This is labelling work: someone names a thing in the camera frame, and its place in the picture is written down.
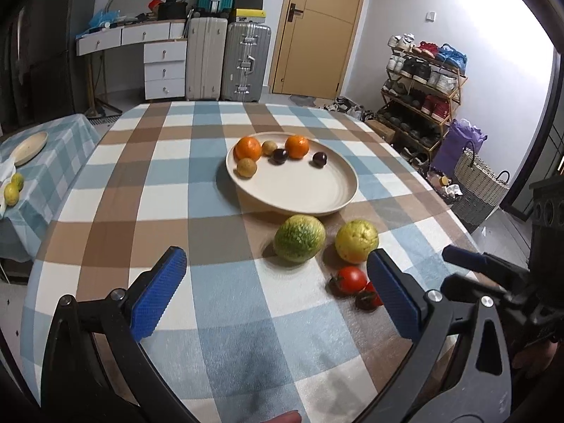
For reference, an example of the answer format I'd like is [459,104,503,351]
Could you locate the pile of sneakers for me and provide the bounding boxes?
[323,96,431,173]

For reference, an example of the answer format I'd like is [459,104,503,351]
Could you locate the person's left hand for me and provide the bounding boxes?
[259,410,303,423]

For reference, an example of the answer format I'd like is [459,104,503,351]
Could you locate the red tomato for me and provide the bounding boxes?
[356,281,384,312]
[330,266,368,297]

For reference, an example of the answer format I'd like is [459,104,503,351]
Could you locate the person's right hand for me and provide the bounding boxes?
[511,341,561,378]

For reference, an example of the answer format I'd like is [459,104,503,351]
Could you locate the yellow and white shoe box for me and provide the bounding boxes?
[228,8,266,24]

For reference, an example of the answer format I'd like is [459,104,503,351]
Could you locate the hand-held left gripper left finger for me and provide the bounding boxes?
[42,247,195,423]

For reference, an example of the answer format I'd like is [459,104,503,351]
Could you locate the dark grey refrigerator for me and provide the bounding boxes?
[17,0,100,118]

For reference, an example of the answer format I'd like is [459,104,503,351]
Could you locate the woven laundry basket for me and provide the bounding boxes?
[450,140,512,232]

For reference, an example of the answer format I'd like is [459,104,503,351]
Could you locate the purple bag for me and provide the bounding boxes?
[429,117,488,177]

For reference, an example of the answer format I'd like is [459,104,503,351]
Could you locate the grey door mat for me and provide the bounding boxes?
[288,93,327,109]

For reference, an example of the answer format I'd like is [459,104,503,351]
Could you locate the wooden shoe rack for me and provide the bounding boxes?
[379,46,468,165]

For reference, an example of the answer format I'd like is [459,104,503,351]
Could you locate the black bag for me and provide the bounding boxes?
[157,2,191,22]

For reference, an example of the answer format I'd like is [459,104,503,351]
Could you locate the orange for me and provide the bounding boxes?
[234,136,263,162]
[285,135,310,160]

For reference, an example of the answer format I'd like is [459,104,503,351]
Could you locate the white desk with drawers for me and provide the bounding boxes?
[76,20,190,101]

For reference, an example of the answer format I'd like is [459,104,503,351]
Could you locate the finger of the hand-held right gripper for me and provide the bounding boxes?
[441,273,512,306]
[442,244,529,283]

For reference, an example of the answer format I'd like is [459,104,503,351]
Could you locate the white suitcase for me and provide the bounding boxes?
[185,15,229,101]

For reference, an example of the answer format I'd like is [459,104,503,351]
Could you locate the brown cardboard box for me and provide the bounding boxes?
[364,118,398,144]

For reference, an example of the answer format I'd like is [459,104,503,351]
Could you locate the blue plastic bag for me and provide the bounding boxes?
[87,8,122,30]

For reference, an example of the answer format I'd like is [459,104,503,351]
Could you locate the yellow bumpy citrus fruit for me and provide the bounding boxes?
[335,219,380,264]

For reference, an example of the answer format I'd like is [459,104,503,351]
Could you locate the rows of assorted shoes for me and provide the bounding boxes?
[381,32,468,160]

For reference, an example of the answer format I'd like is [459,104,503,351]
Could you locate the small beige plate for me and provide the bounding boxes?
[9,131,49,167]

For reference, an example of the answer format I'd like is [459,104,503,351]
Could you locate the grey suitcase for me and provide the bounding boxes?
[220,21,272,103]

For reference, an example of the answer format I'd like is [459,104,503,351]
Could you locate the cream round plate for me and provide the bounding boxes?
[226,132,358,217]

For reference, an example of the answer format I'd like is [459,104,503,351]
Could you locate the yellow wooden door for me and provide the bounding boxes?
[268,0,370,97]

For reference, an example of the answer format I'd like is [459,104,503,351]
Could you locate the green bumpy citrus fruit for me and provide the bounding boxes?
[274,214,326,264]

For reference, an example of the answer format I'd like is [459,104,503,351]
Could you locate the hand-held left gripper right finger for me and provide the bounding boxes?
[352,249,514,423]

